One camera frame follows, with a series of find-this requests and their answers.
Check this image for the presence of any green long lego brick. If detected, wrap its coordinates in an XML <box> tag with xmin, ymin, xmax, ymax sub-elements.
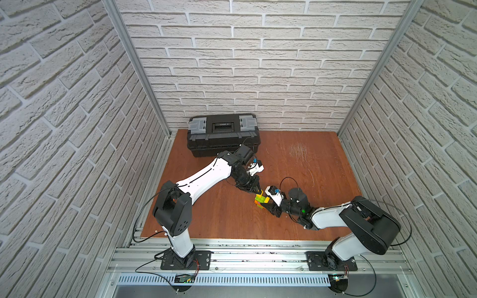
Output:
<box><xmin>255</xmin><ymin>195</ymin><xmax>270</xmax><ymax>204</ymax></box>

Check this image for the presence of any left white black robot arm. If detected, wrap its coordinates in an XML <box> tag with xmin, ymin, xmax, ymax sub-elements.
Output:
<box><xmin>152</xmin><ymin>145</ymin><xmax>264</xmax><ymax>268</ymax></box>

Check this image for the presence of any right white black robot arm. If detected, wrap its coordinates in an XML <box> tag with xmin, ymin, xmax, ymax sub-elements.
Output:
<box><xmin>255</xmin><ymin>186</ymin><xmax>401</xmax><ymax>270</ymax></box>

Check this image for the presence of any black plastic toolbox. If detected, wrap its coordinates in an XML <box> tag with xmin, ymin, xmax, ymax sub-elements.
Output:
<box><xmin>187</xmin><ymin>114</ymin><xmax>261</xmax><ymax>157</ymax></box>

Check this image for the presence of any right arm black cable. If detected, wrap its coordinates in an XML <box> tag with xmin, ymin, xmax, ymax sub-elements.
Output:
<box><xmin>279</xmin><ymin>176</ymin><xmax>413</xmax><ymax>298</ymax></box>

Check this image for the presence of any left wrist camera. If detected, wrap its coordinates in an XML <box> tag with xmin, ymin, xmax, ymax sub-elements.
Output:
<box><xmin>247</xmin><ymin>158</ymin><xmax>264</xmax><ymax>176</ymax></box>

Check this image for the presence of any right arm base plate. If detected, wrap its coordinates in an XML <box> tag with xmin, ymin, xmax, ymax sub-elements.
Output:
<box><xmin>305</xmin><ymin>251</ymin><xmax>358</xmax><ymax>271</ymax></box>

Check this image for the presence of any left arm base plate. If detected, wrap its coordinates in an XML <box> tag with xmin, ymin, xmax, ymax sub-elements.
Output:
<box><xmin>160</xmin><ymin>249</ymin><xmax>212</xmax><ymax>271</ymax></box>

